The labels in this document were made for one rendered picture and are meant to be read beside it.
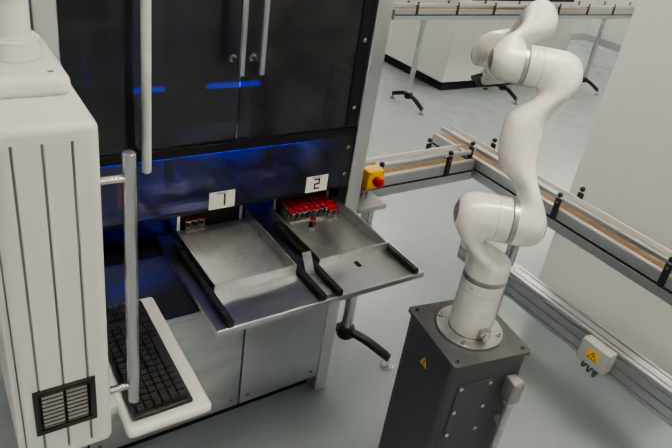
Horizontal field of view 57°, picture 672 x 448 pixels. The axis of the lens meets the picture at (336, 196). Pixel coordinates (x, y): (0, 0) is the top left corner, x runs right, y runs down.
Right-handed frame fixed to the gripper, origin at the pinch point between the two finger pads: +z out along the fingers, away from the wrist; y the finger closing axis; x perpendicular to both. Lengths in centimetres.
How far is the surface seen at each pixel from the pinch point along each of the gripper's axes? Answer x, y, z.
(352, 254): -57, -55, -20
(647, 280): -75, 43, 0
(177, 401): -88, -99, -67
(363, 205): -38, -49, 12
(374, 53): 5, -42, -27
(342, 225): -46, -58, -3
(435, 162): -20.0, -17.2, 41.1
